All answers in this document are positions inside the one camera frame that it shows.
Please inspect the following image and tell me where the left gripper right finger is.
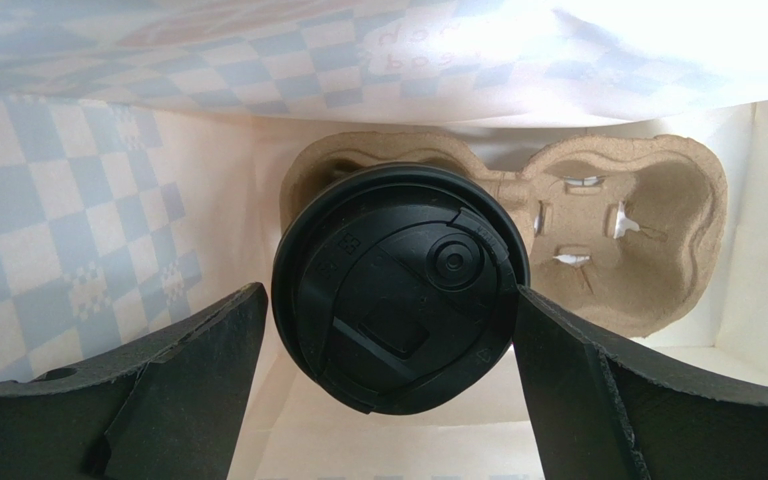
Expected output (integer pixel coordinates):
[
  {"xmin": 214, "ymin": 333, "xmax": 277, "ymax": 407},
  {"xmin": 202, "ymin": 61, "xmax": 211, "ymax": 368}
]
[{"xmin": 514, "ymin": 287, "xmax": 768, "ymax": 479}]

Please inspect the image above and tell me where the blue checkered paper bag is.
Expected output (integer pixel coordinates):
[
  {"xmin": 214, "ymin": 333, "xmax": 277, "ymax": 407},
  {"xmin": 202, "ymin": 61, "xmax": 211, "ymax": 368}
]
[{"xmin": 0, "ymin": 1, "xmax": 768, "ymax": 479}]

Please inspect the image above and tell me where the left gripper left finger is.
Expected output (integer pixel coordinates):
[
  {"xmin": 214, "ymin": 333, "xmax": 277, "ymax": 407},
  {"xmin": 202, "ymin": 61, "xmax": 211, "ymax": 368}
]
[{"xmin": 0, "ymin": 283, "xmax": 268, "ymax": 479}]

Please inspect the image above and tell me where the black plastic cup lid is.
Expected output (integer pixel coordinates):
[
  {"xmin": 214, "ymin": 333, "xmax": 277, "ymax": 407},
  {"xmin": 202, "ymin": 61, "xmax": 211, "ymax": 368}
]
[{"xmin": 271, "ymin": 163, "xmax": 530, "ymax": 415}]

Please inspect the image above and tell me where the grey pulp cup carrier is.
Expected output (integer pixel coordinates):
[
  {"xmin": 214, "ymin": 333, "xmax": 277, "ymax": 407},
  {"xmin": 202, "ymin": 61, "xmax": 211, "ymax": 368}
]
[{"xmin": 279, "ymin": 132, "xmax": 728, "ymax": 338}]

